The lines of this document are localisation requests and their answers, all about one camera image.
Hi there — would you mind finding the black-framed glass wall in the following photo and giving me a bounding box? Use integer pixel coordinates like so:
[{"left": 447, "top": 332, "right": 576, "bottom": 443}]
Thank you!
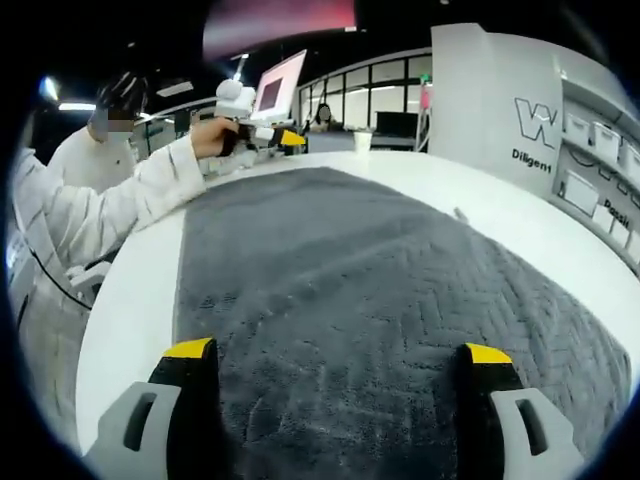
[{"left": 297, "top": 47, "right": 434, "bottom": 134}]

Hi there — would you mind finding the person's left hand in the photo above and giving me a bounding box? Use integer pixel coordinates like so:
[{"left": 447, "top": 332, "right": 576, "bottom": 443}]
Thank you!
[{"left": 191, "top": 119, "right": 241, "bottom": 161}]

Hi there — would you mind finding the black device cable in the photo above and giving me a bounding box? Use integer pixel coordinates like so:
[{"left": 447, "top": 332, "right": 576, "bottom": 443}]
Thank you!
[{"left": 22, "top": 242, "right": 94, "bottom": 312}]

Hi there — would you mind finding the white lidded storage bin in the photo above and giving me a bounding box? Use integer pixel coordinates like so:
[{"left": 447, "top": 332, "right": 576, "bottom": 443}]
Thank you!
[
  {"left": 592, "top": 122, "right": 621, "bottom": 157},
  {"left": 564, "top": 117, "right": 594, "bottom": 139},
  {"left": 619, "top": 139, "right": 640, "bottom": 174}
]

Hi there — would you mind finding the black screen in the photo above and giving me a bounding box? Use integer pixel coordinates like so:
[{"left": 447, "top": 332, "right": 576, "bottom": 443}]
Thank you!
[{"left": 375, "top": 110, "right": 420, "bottom": 137}]

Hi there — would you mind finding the grey towel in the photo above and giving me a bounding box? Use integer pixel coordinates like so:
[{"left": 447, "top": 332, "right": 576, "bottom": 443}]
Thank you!
[{"left": 172, "top": 167, "right": 634, "bottom": 480}]

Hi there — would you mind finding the grey metal shelving rack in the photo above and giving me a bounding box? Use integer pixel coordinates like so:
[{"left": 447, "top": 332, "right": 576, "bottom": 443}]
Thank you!
[{"left": 547, "top": 64, "right": 640, "bottom": 281}]

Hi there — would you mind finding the large white storage bin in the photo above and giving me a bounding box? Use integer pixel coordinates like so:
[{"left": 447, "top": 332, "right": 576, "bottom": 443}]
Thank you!
[{"left": 559, "top": 169, "right": 601, "bottom": 219}]

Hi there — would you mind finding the white lettered partition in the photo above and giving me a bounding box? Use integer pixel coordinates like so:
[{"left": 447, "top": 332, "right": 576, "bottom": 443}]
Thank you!
[{"left": 429, "top": 22, "right": 564, "bottom": 204}]

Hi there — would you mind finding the monitor with pinkish screen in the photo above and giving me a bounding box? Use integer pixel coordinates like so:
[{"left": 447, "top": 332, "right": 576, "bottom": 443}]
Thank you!
[{"left": 249, "top": 48, "right": 309, "bottom": 126}]

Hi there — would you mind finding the grey chest device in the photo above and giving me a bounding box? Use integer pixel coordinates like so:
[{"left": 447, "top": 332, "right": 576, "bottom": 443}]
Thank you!
[{"left": 4, "top": 232, "right": 39, "bottom": 304}]

